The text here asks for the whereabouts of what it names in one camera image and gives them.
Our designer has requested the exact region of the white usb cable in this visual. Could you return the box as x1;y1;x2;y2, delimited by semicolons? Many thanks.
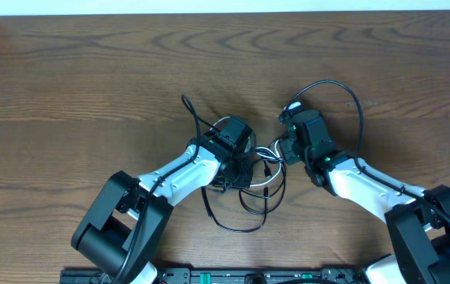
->
212;116;285;188

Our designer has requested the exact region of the black usb cable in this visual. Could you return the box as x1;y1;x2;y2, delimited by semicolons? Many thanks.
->
200;137;288;234

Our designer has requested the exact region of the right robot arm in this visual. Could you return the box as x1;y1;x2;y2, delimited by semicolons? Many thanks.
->
279;110;450;283

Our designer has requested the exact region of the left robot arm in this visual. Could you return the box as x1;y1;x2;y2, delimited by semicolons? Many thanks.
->
71;117;252;283

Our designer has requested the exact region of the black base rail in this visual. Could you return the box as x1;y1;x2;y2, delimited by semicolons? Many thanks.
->
59;266;371;284

